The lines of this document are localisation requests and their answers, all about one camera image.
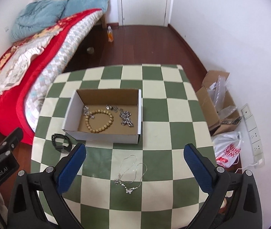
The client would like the white door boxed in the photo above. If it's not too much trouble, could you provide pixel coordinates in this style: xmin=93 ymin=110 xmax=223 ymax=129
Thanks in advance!
xmin=117 ymin=0 xmax=173 ymax=27

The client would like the white red plastic bag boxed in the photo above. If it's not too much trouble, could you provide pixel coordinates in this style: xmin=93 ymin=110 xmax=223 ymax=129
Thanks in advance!
xmin=212 ymin=131 xmax=242 ymax=168

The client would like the silver jewelry cluster left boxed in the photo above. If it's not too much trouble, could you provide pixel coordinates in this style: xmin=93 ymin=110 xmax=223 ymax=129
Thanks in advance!
xmin=83 ymin=106 xmax=95 ymax=119

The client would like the white cardboard jewelry box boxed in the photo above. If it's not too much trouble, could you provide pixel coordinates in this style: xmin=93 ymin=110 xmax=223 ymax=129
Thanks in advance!
xmin=62 ymin=88 xmax=142 ymax=144

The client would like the orange drink bottle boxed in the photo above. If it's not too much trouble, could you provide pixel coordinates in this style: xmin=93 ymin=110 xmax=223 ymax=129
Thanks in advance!
xmin=107 ymin=25 xmax=114 ymax=42

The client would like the green white checkered tablecloth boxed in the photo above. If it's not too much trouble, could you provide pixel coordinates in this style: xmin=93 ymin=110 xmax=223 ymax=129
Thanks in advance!
xmin=31 ymin=64 xmax=215 ymax=228

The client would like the brown cardboard box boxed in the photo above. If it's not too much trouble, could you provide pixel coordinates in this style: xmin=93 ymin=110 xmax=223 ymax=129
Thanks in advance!
xmin=196 ymin=70 xmax=242 ymax=136

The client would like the small round floor object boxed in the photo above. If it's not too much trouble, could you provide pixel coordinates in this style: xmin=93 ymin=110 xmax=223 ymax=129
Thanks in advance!
xmin=87 ymin=47 xmax=95 ymax=54

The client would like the silver jewelry small piece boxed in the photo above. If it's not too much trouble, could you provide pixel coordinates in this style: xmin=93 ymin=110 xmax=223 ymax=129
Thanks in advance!
xmin=106 ymin=105 xmax=124 ymax=113

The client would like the silver chain bracelet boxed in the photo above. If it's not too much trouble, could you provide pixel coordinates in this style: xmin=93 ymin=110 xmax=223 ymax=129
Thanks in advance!
xmin=119 ymin=110 xmax=134 ymax=127

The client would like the black wristband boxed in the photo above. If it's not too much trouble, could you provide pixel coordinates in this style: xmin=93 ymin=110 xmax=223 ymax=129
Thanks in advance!
xmin=52 ymin=133 xmax=72 ymax=153

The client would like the wooden bead bracelet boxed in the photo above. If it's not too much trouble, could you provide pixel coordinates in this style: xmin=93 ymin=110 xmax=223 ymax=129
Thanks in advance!
xmin=85 ymin=109 xmax=115 ymax=134

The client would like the white wall socket strip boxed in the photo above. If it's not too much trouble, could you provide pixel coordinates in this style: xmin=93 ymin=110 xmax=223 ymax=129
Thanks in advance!
xmin=241 ymin=104 xmax=264 ymax=169

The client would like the silver butterfly necklace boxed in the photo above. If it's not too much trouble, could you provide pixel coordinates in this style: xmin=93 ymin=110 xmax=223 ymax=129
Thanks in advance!
xmin=114 ymin=155 xmax=148 ymax=194

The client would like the red bed cover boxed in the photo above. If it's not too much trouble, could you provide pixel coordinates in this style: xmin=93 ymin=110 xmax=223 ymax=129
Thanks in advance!
xmin=0 ymin=9 xmax=103 ymax=145

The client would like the blue quilt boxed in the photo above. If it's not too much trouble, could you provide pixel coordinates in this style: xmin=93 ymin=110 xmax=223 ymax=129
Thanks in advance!
xmin=10 ymin=0 xmax=108 ymax=42

